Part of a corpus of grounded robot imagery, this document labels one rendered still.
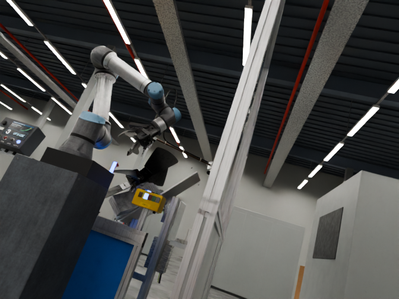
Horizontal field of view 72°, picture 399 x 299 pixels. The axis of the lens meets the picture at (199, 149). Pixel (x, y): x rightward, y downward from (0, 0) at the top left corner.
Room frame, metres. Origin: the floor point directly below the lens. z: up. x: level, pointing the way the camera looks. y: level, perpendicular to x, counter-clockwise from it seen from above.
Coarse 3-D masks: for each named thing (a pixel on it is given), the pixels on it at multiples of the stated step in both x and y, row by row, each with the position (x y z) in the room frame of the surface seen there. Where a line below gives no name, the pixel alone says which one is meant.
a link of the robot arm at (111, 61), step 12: (96, 48) 1.27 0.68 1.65; (108, 48) 1.26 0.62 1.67; (96, 60) 1.28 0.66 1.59; (108, 60) 1.25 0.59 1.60; (120, 60) 1.25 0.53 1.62; (120, 72) 1.26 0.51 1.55; (132, 72) 1.24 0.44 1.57; (132, 84) 1.27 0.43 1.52; (144, 84) 1.23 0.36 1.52; (156, 84) 1.21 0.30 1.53; (156, 96) 1.23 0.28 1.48
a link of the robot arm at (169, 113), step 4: (168, 108) 1.36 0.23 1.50; (172, 108) 1.37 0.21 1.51; (164, 112) 1.35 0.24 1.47; (168, 112) 1.35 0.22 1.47; (172, 112) 1.35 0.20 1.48; (176, 112) 1.36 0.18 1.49; (160, 116) 1.36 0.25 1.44; (164, 116) 1.35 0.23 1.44; (168, 116) 1.35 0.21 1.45; (172, 116) 1.35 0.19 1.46; (176, 116) 1.36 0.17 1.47; (180, 116) 1.38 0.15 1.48; (164, 120) 1.35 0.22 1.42; (168, 120) 1.35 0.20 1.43; (172, 120) 1.36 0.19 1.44; (176, 120) 1.38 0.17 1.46; (168, 124) 1.36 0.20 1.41; (172, 124) 1.38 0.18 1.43
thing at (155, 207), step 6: (138, 192) 1.58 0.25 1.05; (144, 192) 1.57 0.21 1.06; (150, 192) 1.57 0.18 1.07; (138, 198) 1.58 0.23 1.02; (162, 198) 1.56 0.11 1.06; (138, 204) 1.58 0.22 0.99; (144, 204) 1.57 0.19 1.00; (150, 204) 1.56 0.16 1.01; (156, 204) 1.56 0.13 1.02; (162, 204) 1.60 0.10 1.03; (150, 210) 1.65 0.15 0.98; (156, 210) 1.56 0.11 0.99; (162, 210) 1.65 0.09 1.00
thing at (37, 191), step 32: (32, 160) 1.14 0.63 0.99; (0, 192) 1.15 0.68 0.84; (32, 192) 1.13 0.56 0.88; (64, 192) 1.10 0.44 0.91; (96, 192) 1.29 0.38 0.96; (0, 224) 1.14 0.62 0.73; (32, 224) 1.12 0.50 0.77; (64, 224) 1.16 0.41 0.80; (0, 256) 1.13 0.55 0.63; (32, 256) 1.11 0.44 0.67; (64, 256) 1.27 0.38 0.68; (0, 288) 1.12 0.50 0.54; (32, 288) 1.15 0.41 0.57; (64, 288) 1.38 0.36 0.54
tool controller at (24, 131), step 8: (8, 120) 1.79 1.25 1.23; (16, 120) 1.78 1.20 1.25; (0, 128) 1.77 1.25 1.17; (16, 128) 1.76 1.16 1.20; (24, 128) 1.75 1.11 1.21; (32, 128) 1.75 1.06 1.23; (8, 136) 1.74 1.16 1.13; (16, 136) 1.74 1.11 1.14; (24, 136) 1.73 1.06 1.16; (32, 136) 1.75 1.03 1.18; (40, 136) 1.81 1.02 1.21; (0, 144) 1.75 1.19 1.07; (8, 144) 1.72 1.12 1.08; (16, 144) 1.72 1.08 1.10; (24, 144) 1.72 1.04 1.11; (32, 144) 1.78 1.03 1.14; (16, 152) 1.78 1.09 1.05; (24, 152) 1.76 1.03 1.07; (32, 152) 1.81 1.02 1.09
